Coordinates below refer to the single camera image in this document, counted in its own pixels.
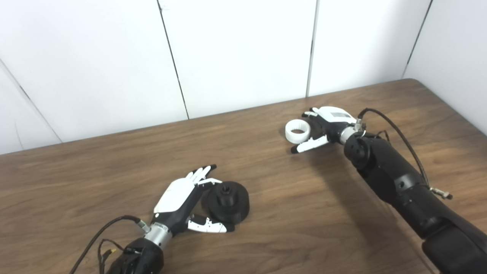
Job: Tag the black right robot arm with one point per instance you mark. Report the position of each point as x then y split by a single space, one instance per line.
407 190

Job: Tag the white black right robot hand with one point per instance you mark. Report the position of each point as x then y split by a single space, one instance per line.
335 116

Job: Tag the round black plastic part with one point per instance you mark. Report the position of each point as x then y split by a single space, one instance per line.
232 207

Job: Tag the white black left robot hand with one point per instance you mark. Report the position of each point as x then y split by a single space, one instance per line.
177 198

